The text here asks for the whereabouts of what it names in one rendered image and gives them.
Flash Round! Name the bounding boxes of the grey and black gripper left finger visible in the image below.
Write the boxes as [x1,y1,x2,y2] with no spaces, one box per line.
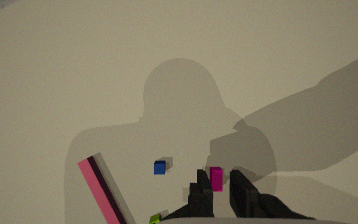
[161,169,215,221]

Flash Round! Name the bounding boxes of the lime green rod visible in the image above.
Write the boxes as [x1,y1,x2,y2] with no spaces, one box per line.
[149,213,162,224]

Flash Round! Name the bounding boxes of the small magenta block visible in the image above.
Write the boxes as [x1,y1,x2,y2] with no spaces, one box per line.
[210,167,223,192]

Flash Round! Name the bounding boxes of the pink rod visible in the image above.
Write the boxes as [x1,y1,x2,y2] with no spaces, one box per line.
[77,156,127,224]

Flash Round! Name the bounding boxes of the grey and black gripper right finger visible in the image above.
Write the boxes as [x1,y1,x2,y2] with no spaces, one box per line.
[230,170,315,219]

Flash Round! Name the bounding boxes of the small blue cube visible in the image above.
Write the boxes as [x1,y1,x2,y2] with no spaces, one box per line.
[154,161,166,175]

